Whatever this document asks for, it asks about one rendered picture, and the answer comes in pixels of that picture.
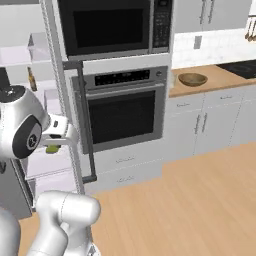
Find white oven cabinet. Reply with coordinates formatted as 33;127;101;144
79;53;174;196

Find steel built-in oven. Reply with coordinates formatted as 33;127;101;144
70;65;170;155

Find black steel microwave oven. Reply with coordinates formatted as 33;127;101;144
56;0;175;63

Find clear fridge shelf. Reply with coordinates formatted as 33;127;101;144
26;31;56;64

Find wooden bowl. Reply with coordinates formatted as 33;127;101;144
177;72;209;88

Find white range hood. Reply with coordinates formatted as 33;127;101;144
247;0;256;18

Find white base cupboards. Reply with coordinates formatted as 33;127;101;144
162;83;256;164

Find yellow-green lemon wedge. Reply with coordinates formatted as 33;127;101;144
45;144;61;155

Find dark grey fridge door handle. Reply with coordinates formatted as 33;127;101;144
62;60;98;185

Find brown bottle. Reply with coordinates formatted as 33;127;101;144
26;66;38;93

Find white open fridge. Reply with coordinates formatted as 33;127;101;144
0;0;85;221

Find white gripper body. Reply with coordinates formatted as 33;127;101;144
41;122;80;148

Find white fridge drawer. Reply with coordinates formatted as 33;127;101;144
26;168;80;201

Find wooden hanging utensil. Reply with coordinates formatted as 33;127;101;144
249;19;256;43
244;19;251;41

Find black hob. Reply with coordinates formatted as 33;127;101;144
216;59;256;81

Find fridge door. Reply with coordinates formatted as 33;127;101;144
39;0;86;196

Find white wall cupboards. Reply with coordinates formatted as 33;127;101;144
173;0;253;35

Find grey wall socket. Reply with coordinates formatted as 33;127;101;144
193;35;203;51

